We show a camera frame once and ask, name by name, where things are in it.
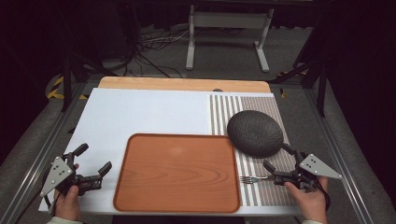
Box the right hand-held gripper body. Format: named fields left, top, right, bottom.
left=273, top=150, right=343, bottom=192

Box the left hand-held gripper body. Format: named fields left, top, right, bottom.
left=39, top=151, right=104, bottom=198

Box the silver metal fork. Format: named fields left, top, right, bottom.
left=238, top=175, right=276, bottom=185

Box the white metal stand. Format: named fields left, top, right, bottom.
left=185, top=4, right=276, bottom=74

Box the person's left hand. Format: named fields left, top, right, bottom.
left=53, top=163, right=81, bottom=222

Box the black stand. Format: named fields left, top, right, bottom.
left=60, top=0, right=120, bottom=114
left=267, top=18, right=332, bottom=119

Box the brown wood-grain tray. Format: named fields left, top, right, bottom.
left=112, top=133, right=242, bottom=215

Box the yellow black floor tape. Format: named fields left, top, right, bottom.
left=46, top=75, right=90, bottom=101

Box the bundle of black cables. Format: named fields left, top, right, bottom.
left=122, top=26, right=191, bottom=79

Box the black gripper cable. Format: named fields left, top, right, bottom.
left=42, top=193, right=58, bottom=217
left=317, top=181, right=332, bottom=213

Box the person's right hand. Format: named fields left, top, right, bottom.
left=284, top=176, right=330, bottom=224

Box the white table mat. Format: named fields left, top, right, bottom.
left=37, top=87, right=304, bottom=217

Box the aluminium rail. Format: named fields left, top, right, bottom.
left=0, top=81, right=92, bottom=224
left=303, top=88, right=396, bottom=224

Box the dark speckled oval plate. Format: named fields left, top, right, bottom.
left=226, top=109, right=285, bottom=160

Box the striped beige placemat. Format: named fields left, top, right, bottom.
left=207, top=93, right=299, bottom=207

